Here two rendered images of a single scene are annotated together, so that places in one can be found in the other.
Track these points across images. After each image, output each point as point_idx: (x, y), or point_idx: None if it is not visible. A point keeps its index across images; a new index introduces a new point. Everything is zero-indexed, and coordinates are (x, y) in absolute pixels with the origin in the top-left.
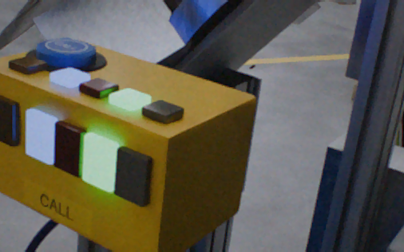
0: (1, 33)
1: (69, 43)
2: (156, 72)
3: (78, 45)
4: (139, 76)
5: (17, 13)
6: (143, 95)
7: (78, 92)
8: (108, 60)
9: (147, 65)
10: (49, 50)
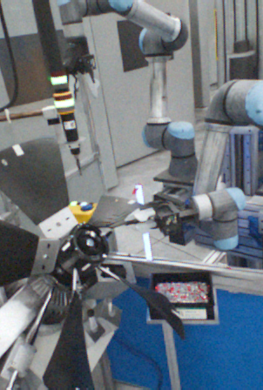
0: (174, 308)
1: (86, 206)
2: (71, 211)
3: (84, 206)
4: (74, 209)
5: (172, 312)
6: (71, 203)
7: (81, 203)
8: (80, 211)
9: (73, 211)
10: (88, 204)
